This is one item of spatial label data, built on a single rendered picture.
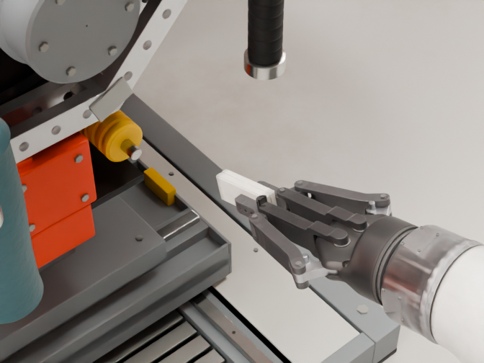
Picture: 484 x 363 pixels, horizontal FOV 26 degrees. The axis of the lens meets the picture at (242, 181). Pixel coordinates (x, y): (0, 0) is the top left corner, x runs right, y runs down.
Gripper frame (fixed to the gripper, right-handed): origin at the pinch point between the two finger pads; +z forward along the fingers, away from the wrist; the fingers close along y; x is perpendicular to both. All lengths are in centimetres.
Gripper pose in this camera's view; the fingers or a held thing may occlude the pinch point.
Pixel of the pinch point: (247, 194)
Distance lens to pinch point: 103.1
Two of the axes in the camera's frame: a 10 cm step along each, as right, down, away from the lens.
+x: 1.8, 8.1, 5.6
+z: -6.8, -3.1, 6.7
